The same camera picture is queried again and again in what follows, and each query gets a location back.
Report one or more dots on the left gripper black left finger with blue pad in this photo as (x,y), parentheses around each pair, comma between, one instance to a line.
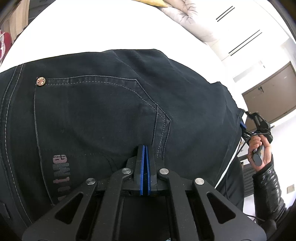
(136,164)

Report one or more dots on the person's right hand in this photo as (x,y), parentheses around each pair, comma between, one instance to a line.
(259,152)

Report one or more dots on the black denim pants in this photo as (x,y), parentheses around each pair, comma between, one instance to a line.
(67,118)

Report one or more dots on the brown wooden door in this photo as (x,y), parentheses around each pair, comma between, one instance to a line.
(274,97)

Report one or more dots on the yellow pillow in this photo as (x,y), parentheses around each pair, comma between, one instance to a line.
(157,3)

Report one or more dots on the beige folded duvet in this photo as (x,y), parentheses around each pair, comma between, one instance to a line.
(194,17)

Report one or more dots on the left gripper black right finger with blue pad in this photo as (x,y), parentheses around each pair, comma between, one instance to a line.
(152,166)

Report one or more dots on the red and white slippers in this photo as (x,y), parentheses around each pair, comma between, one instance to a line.
(5,41)

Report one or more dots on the white wardrobe doors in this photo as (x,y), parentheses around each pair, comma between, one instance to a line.
(245,31)

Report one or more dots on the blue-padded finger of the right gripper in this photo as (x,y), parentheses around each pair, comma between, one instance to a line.
(242,125)

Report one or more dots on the person's dark trouser leg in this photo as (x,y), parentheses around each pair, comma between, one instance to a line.
(232,184)

